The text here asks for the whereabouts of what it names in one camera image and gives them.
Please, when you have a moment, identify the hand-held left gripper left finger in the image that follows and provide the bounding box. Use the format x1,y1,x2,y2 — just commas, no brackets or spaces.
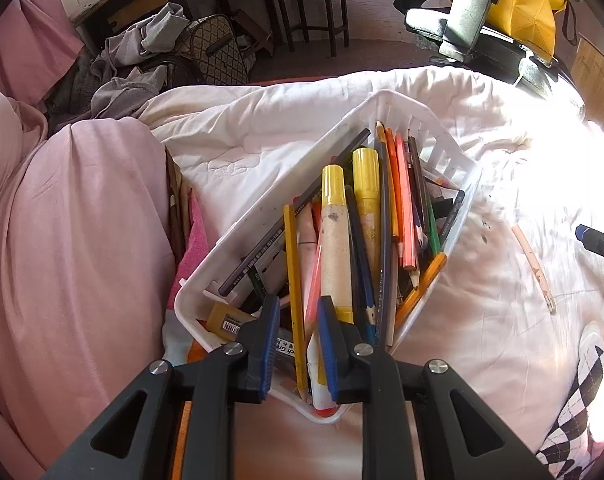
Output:
42,292,281,480

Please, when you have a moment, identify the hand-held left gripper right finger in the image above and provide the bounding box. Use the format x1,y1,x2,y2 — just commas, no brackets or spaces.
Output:
316,296,555,480

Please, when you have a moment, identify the yellow pencil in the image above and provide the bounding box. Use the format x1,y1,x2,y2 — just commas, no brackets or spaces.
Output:
282,203,310,403

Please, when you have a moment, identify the pale pink pencil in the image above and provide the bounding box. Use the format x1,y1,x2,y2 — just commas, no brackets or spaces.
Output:
510,223,558,315

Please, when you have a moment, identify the white yellow marker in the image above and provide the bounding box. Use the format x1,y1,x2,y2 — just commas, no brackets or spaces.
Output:
318,164,356,326

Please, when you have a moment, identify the black pencil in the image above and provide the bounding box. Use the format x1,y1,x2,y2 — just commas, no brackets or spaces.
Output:
217,127,373,298

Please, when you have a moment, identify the white slotted plastic basket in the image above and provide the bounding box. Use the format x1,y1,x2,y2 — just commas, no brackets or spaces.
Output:
174,89,484,426

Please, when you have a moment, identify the yellow eraser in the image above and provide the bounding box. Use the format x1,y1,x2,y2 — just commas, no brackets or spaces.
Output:
205,301,257,343

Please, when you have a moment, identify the hot pink cloth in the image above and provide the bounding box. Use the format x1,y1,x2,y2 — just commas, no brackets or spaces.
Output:
167,190,220,311

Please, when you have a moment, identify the white quilt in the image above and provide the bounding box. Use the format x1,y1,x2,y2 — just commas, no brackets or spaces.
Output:
139,65,604,480

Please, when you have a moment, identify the brown cardboard piece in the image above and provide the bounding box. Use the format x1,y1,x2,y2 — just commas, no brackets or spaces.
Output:
164,147,193,261

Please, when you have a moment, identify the black white checkered cloth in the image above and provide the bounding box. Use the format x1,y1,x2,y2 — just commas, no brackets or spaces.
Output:
534,322,604,471

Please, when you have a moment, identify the pile of coloured pencils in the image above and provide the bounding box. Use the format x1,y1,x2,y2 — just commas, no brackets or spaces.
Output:
217,120,468,411

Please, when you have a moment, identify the brown cardboard box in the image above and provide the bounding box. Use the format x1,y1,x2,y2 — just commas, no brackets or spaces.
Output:
569,32,604,121

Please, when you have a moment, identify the yellow capped marker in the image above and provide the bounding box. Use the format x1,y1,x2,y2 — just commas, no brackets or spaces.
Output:
351,146,383,266

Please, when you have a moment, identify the yellow bag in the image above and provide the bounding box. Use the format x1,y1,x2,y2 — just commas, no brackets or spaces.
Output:
492,0,578,61

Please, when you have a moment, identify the black office chair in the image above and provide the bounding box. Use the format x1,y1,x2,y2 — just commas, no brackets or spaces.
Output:
392,0,583,103

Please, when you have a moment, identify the grey clothing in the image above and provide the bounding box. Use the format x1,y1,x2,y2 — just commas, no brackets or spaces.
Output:
46,2,193,121

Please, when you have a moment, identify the brown patterned bag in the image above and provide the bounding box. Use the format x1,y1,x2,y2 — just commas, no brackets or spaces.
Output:
174,12,257,88

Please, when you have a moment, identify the pink pillow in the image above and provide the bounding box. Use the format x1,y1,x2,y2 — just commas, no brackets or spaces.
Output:
0,0,85,106

